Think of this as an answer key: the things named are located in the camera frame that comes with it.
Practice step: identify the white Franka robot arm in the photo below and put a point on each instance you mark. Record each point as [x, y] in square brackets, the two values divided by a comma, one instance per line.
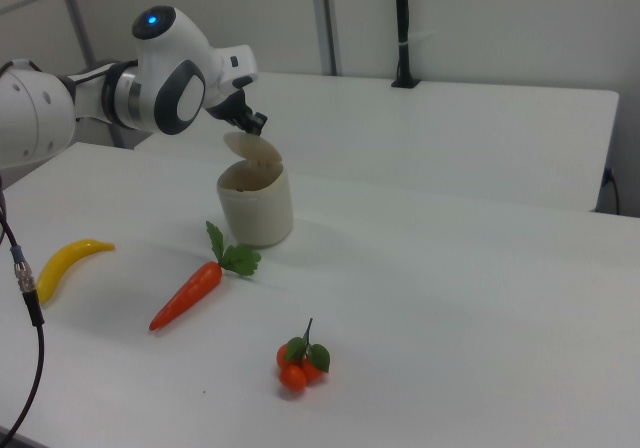
[170, 58]

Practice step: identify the toy orange cluster with leaves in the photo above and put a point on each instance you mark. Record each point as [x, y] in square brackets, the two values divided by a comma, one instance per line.
[295, 375]

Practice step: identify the white side table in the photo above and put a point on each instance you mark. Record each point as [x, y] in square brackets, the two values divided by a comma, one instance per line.
[450, 133]

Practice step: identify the black camera pole with base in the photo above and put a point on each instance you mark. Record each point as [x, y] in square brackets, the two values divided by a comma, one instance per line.
[402, 33]

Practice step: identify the orange toy carrot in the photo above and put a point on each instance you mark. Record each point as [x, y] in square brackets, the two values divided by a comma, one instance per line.
[190, 290]

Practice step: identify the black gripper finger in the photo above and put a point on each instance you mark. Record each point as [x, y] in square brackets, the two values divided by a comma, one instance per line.
[261, 122]
[248, 120]

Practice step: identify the yellow toy banana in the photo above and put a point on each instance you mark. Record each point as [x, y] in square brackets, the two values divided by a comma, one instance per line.
[60, 265]

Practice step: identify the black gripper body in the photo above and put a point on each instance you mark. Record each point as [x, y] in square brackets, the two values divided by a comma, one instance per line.
[229, 107]

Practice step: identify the beige garbage bin with lid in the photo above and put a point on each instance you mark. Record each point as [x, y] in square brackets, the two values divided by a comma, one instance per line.
[257, 208]

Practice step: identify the grey partition post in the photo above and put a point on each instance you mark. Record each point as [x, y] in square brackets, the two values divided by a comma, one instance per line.
[326, 18]
[75, 13]

